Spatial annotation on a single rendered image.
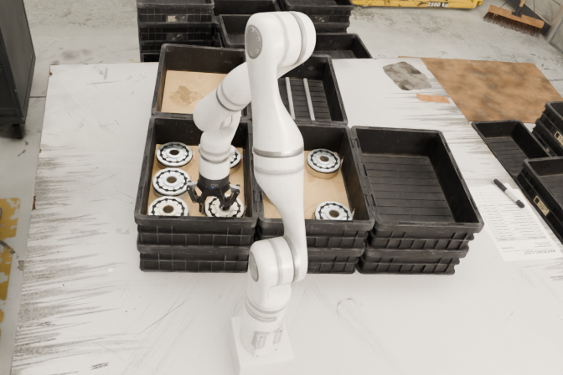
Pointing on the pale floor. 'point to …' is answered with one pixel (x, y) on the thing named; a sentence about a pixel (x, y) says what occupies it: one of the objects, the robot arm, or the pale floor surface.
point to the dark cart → (14, 48)
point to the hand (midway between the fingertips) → (212, 208)
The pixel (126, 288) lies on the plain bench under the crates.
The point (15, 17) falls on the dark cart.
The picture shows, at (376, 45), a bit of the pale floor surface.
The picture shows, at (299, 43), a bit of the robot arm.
